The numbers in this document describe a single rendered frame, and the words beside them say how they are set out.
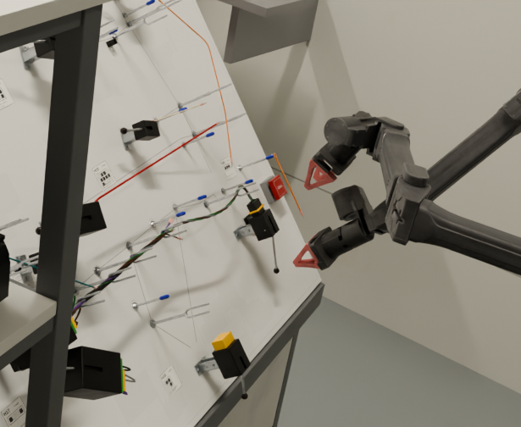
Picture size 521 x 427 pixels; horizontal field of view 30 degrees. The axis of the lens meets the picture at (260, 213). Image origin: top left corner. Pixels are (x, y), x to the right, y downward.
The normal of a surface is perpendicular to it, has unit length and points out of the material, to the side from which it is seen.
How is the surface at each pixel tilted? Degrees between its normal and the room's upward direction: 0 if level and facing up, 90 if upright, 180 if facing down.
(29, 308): 0
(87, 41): 90
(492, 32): 90
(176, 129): 53
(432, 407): 0
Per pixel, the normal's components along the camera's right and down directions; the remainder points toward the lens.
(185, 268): 0.81, -0.27
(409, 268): -0.55, 0.29
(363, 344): 0.17, -0.88
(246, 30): 0.82, 0.38
